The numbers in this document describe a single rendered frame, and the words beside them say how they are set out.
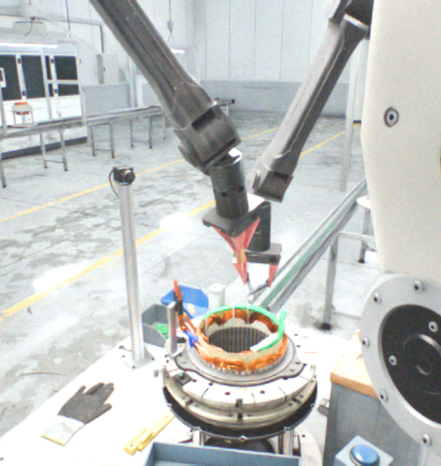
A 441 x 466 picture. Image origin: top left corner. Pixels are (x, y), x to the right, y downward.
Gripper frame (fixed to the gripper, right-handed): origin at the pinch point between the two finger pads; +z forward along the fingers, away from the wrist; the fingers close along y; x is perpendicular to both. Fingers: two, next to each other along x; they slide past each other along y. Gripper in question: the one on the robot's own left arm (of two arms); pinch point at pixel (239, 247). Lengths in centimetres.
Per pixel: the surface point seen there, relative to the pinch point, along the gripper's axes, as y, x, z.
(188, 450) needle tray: 29.6, 10.7, 17.6
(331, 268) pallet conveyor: -135, -63, 149
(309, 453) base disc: 5, 17, 53
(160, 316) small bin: -7, -55, 64
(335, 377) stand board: -1.8, 19.3, 27.7
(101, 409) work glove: 30, -32, 50
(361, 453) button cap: 10.7, 31.8, 23.2
